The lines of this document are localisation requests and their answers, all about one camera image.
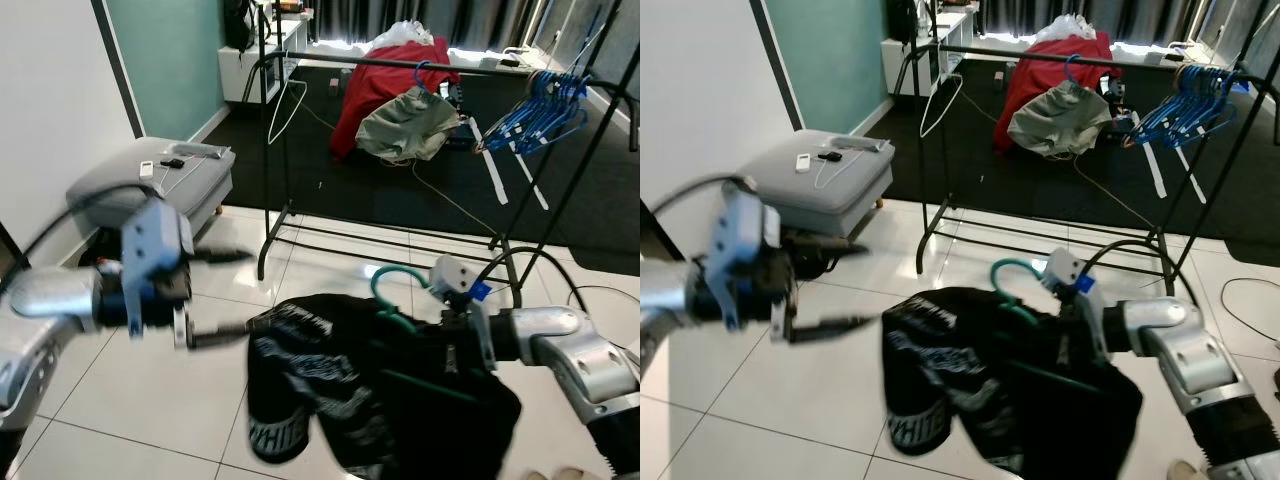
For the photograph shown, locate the white cloth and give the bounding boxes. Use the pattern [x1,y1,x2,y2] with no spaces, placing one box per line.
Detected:
[1033,14,1099,43]
[368,20,438,49]

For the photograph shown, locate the black orange bag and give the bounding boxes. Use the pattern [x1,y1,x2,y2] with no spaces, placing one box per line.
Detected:
[780,228,853,279]
[72,232,129,273]

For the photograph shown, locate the black backpack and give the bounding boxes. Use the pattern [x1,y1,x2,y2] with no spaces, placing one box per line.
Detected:
[221,0,257,53]
[885,0,921,46]

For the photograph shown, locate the black shorts white print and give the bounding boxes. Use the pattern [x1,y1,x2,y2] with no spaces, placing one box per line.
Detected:
[245,293,524,478]
[880,287,1144,471]

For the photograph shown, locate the grey ottoman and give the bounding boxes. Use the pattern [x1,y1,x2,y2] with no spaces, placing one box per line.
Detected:
[65,137,237,239]
[738,130,896,238]

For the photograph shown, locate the green plastic hanger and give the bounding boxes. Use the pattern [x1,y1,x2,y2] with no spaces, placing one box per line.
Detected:
[368,264,483,407]
[988,257,1086,398]

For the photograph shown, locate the white window bench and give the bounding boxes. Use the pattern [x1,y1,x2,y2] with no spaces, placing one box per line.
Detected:
[310,38,601,73]
[975,32,1241,66]

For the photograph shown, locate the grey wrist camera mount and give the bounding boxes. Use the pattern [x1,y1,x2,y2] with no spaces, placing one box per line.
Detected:
[120,198,196,346]
[1040,248,1113,363]
[430,255,496,371]
[705,185,786,331]

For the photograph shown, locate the white open shelf unit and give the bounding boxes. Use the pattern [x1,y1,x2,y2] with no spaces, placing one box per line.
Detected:
[218,12,313,105]
[880,8,979,99]

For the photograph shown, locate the black metal clothes rack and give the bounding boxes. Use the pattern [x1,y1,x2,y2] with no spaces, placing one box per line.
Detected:
[903,0,1280,306]
[255,0,641,311]

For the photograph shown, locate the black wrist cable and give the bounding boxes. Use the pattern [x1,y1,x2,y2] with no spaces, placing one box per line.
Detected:
[480,245,591,313]
[0,182,161,296]
[1080,237,1198,303]
[643,174,761,216]

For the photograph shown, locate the blue plastic hanger bunch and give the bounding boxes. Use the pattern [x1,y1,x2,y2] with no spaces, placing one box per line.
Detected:
[1128,62,1244,151]
[478,68,593,158]

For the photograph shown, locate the dark curtain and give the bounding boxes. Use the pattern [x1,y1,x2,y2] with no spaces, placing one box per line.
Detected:
[300,0,601,49]
[970,0,1231,43]

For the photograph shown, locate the grey-green shorts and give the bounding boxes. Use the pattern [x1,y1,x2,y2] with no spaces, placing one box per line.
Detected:
[1006,80,1114,161]
[354,86,464,167]

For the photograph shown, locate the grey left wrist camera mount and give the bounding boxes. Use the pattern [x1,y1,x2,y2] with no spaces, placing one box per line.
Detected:
[120,198,196,346]
[705,185,786,331]

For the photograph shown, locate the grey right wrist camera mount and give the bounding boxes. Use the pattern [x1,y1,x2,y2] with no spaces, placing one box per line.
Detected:
[1040,248,1113,363]
[430,255,496,371]

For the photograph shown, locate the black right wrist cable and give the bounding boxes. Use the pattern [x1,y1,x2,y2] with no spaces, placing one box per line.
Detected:
[1080,237,1198,303]
[480,245,591,313]

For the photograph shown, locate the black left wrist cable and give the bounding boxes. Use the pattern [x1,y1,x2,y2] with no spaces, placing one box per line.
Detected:
[0,182,161,296]
[643,174,761,216]

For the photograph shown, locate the white wire hanger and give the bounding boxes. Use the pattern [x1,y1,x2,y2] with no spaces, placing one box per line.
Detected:
[266,75,310,147]
[918,70,967,139]

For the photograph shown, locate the red cloth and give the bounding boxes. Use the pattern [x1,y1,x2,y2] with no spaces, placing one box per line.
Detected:
[328,38,463,161]
[992,32,1123,155]

